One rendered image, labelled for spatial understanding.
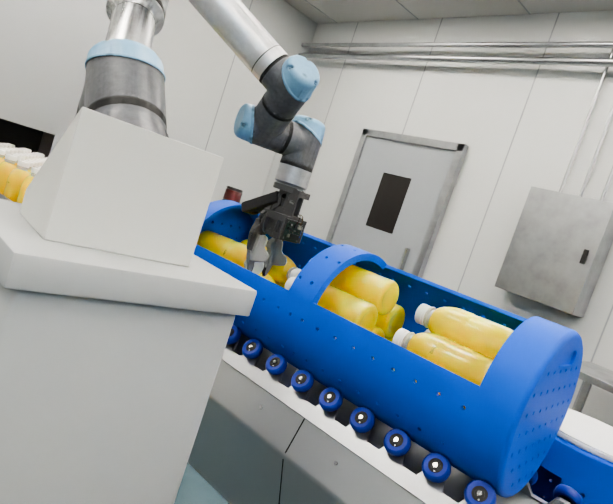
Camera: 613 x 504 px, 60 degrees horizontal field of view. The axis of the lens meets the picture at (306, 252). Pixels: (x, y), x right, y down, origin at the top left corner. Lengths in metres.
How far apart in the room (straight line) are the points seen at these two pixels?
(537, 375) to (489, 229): 3.86
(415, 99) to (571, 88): 1.47
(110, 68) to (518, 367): 0.72
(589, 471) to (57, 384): 0.90
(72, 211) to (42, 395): 0.21
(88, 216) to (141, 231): 0.07
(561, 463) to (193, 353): 0.72
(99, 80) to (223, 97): 5.41
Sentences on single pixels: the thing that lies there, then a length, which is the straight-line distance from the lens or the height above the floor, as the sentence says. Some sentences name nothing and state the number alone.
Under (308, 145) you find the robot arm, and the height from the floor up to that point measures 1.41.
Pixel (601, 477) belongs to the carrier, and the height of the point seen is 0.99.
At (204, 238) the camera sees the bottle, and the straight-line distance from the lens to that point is 1.33.
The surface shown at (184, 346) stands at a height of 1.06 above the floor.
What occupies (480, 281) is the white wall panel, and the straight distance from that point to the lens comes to 4.61.
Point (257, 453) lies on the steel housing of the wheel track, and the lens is 1.11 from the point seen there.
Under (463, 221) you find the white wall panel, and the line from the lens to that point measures 4.79.
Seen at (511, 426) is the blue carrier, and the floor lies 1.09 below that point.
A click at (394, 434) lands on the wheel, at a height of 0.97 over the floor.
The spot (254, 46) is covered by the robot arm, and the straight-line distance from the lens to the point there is 1.07.
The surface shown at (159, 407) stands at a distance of 0.77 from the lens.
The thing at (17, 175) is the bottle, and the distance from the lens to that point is 2.12.
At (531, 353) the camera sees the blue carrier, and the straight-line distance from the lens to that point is 0.84.
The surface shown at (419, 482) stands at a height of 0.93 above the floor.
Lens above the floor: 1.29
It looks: 5 degrees down
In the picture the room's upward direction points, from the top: 19 degrees clockwise
